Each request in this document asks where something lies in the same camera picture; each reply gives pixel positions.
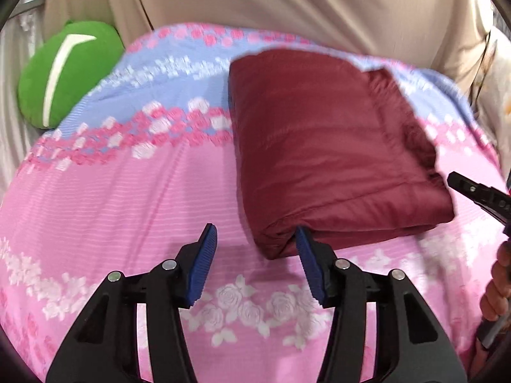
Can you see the person's right hand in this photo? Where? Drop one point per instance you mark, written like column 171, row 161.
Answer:
column 501, row 283

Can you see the green plush pillow white stripe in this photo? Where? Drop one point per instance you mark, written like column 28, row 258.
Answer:
column 76, row 75

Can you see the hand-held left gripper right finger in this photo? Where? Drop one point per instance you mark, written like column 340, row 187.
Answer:
column 309, row 263

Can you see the maroon quilted puffer jacket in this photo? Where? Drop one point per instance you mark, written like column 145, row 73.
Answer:
column 327, row 143

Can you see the white sheer curtain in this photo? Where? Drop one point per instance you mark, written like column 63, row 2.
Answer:
column 20, row 99

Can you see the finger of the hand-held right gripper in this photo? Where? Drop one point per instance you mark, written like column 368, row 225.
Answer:
column 483, row 197

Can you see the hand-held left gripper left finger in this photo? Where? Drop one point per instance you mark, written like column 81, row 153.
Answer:
column 201, row 271

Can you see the pink blue rose-print blanket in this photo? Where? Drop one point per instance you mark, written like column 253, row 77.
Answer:
column 119, row 191

